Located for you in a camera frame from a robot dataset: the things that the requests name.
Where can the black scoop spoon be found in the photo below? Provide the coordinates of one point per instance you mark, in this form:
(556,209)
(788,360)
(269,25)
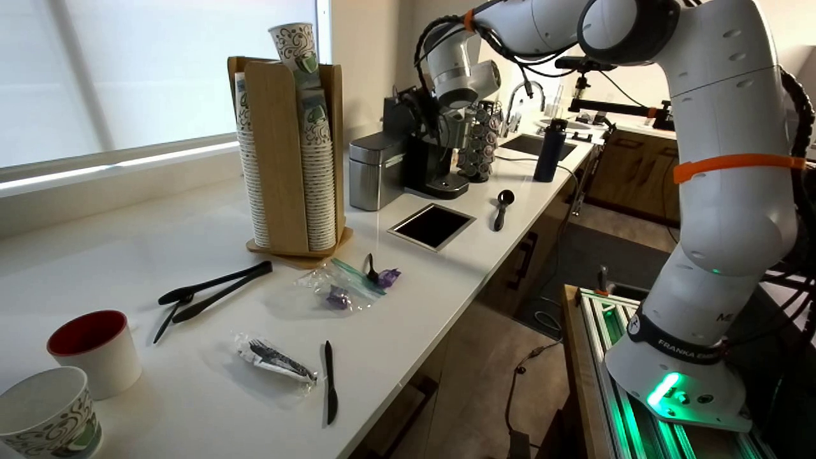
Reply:
(502,200)

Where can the patterned paper bowl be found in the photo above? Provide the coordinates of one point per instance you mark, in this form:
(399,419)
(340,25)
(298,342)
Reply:
(51,416)

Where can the patterned paper cup on top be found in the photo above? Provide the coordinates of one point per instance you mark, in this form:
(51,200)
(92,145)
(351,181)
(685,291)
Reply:
(293,43)

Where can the wooden cup dispenser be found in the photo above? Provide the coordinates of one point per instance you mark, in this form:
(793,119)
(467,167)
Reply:
(289,130)

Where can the black tumbler bottle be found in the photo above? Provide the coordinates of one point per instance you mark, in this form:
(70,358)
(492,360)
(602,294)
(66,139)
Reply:
(548,150)

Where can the black coffee machine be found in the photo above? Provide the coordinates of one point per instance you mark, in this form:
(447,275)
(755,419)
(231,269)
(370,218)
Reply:
(414,129)

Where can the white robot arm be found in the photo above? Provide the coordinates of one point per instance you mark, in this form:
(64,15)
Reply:
(734,171)

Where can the black plastic cutlery pair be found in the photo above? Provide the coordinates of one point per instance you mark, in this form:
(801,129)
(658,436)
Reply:
(189,301)

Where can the patterned cup stack jar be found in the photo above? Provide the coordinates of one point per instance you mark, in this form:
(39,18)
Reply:
(478,150)

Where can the black counter trash opening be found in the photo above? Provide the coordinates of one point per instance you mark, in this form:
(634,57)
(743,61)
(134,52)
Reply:
(432,224)

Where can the white and red cup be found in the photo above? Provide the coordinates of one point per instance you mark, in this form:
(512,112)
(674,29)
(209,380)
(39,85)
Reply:
(102,348)

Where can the black plastic knife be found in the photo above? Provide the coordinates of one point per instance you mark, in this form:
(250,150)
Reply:
(331,399)

